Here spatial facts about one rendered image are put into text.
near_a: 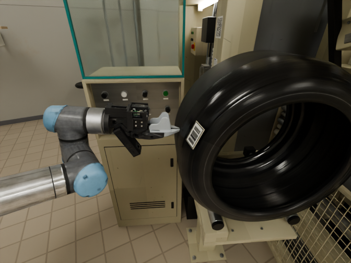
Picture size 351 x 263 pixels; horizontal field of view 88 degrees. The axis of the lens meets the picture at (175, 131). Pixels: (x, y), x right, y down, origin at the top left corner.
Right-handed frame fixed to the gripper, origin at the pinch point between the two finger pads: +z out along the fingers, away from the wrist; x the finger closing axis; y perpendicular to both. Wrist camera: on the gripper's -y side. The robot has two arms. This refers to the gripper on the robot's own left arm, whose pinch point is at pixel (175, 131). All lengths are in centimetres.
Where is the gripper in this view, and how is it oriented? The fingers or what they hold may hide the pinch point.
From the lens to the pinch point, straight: 55.0
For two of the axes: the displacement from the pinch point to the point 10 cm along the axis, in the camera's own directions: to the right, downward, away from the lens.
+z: 9.9, 0.5, 1.2
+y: 1.0, -8.7, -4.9
